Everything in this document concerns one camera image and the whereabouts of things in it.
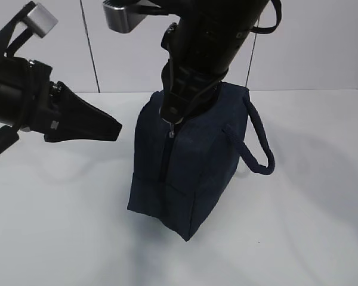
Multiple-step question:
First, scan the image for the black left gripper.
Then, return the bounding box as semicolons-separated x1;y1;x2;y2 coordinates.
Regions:
5;57;122;142

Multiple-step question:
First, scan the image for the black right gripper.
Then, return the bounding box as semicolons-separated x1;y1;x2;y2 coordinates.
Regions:
161;20;228;123

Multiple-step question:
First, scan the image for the silver zipper pull ring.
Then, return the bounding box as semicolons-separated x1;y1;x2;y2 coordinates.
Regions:
163;116;177;141

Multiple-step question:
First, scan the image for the dark navy fabric lunch bag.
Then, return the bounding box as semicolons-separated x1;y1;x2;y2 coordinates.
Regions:
127;82;275;241

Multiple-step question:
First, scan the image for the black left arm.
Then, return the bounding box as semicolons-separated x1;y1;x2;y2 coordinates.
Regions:
0;57;122;142

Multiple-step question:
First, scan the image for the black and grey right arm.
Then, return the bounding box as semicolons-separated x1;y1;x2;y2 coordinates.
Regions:
160;1;278;125

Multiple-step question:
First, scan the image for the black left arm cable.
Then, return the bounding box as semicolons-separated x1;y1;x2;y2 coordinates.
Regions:
0;125;20;161

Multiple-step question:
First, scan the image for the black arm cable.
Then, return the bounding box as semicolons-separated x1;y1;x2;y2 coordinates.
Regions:
250;0;283;34
0;125;20;161

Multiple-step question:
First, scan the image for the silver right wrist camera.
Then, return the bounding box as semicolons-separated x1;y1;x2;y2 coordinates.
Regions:
102;0;174;34

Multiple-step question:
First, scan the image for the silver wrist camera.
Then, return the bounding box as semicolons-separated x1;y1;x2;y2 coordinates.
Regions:
5;1;59;57
102;0;174;34

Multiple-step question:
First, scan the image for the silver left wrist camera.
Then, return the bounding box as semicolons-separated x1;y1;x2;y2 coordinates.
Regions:
5;1;59;57

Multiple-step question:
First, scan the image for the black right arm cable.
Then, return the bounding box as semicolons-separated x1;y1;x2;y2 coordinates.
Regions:
250;0;283;34

